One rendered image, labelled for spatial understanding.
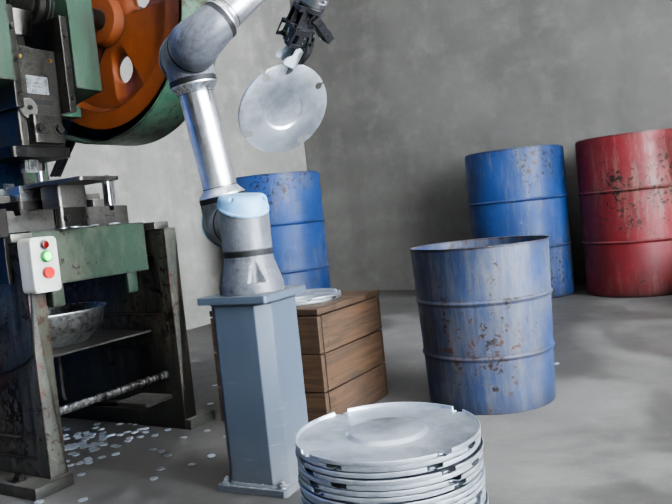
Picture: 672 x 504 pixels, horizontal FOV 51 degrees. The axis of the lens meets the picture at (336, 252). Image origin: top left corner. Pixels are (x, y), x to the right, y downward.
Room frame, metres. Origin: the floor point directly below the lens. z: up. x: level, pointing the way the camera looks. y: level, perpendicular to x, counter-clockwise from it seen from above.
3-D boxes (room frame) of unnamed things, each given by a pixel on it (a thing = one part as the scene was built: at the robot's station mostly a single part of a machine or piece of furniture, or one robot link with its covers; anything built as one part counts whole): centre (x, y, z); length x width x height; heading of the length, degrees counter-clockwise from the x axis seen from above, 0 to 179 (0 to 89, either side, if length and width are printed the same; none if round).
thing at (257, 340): (1.62, 0.20, 0.23); 0.19 x 0.19 x 0.45; 63
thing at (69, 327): (2.08, 0.88, 0.36); 0.34 x 0.34 x 0.10
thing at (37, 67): (2.05, 0.84, 1.04); 0.17 x 0.15 x 0.30; 59
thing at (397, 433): (1.08, -0.05, 0.26); 0.29 x 0.29 x 0.01
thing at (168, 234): (2.38, 0.86, 0.45); 0.92 x 0.12 x 0.90; 59
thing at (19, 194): (2.07, 0.87, 0.76); 0.15 x 0.09 x 0.05; 149
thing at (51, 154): (2.08, 0.88, 0.86); 0.20 x 0.16 x 0.05; 149
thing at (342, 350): (2.21, 0.14, 0.18); 0.40 x 0.38 x 0.35; 59
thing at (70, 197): (1.99, 0.73, 0.72); 0.25 x 0.14 x 0.14; 59
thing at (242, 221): (1.63, 0.21, 0.62); 0.13 x 0.12 x 0.14; 24
